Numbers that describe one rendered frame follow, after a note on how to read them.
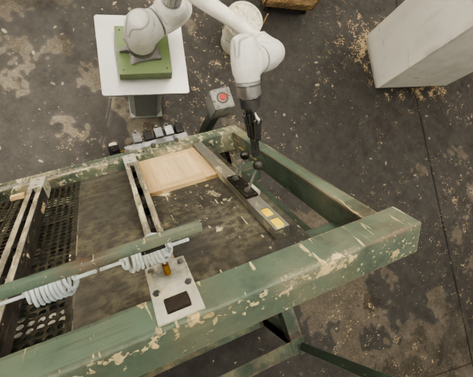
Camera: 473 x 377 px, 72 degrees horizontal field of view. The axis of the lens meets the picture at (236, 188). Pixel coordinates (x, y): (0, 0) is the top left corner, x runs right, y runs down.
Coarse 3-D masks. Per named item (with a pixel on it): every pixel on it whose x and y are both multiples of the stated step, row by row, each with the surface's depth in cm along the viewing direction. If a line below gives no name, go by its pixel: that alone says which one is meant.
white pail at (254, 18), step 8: (232, 8) 259; (240, 8) 260; (248, 8) 262; (256, 8) 263; (248, 16) 261; (256, 16) 263; (256, 24) 262; (224, 32) 274; (232, 32) 259; (224, 40) 280; (224, 48) 287
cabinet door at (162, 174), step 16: (144, 160) 172; (160, 160) 169; (176, 160) 167; (192, 160) 163; (144, 176) 154; (160, 176) 152; (176, 176) 150; (192, 176) 147; (208, 176) 144; (160, 192) 139
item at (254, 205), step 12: (204, 156) 160; (216, 156) 158; (216, 168) 145; (228, 168) 144; (252, 204) 114; (264, 204) 113; (264, 216) 107; (276, 216) 106; (276, 228) 100; (288, 228) 101
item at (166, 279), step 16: (128, 160) 160; (128, 176) 143; (144, 192) 126; (144, 208) 117; (144, 224) 106; (160, 224) 104; (160, 272) 79; (176, 272) 78; (160, 288) 74; (176, 288) 73; (192, 288) 73; (160, 304) 70; (192, 304) 69; (160, 320) 66; (176, 320) 66
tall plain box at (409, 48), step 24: (408, 0) 274; (432, 0) 253; (456, 0) 234; (384, 24) 302; (408, 24) 276; (432, 24) 255; (456, 24) 236; (384, 48) 305; (408, 48) 279; (432, 48) 257; (456, 48) 257; (384, 72) 309; (408, 72) 291; (432, 72) 300; (456, 72) 308
